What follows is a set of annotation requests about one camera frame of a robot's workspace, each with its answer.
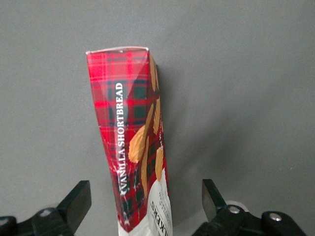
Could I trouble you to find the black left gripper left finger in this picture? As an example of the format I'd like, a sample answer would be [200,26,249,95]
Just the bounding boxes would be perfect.
[0,180,92,236]

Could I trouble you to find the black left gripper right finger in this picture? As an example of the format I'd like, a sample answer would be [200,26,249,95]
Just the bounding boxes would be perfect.
[191,179,308,236]

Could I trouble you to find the red tartan cookie box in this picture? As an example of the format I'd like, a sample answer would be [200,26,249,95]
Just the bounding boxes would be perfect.
[85,46,173,236]

